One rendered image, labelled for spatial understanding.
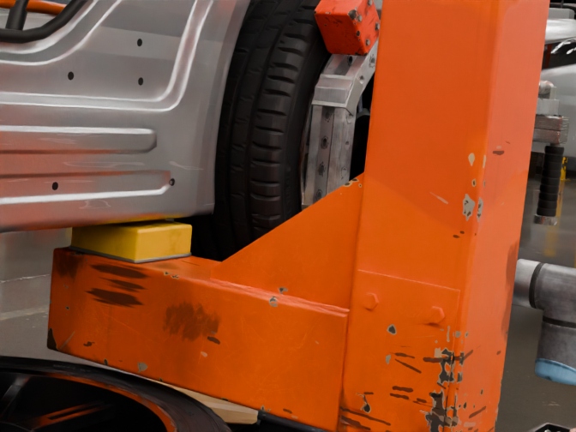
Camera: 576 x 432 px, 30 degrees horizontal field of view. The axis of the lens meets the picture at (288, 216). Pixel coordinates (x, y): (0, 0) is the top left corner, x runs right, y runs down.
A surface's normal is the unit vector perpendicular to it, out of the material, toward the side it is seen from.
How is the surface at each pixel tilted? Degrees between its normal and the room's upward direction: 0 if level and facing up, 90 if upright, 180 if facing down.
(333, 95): 90
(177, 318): 90
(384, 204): 90
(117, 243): 90
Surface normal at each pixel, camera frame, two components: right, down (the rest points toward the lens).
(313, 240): -0.54, 0.05
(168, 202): 0.84, 0.14
